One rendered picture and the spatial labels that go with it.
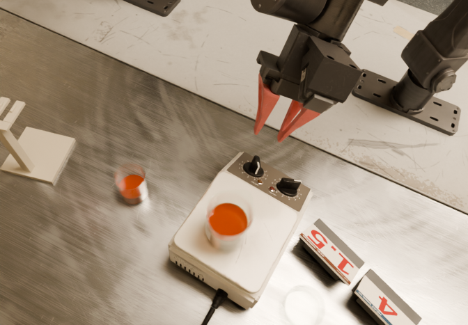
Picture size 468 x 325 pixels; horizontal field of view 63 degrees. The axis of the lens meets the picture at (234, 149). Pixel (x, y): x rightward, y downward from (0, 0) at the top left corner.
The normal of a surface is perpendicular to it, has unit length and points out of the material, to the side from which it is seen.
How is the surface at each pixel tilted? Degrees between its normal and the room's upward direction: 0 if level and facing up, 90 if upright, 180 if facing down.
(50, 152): 0
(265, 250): 0
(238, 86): 0
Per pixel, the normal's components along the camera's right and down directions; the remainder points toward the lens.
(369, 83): 0.11, -0.51
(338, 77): 0.04, 0.53
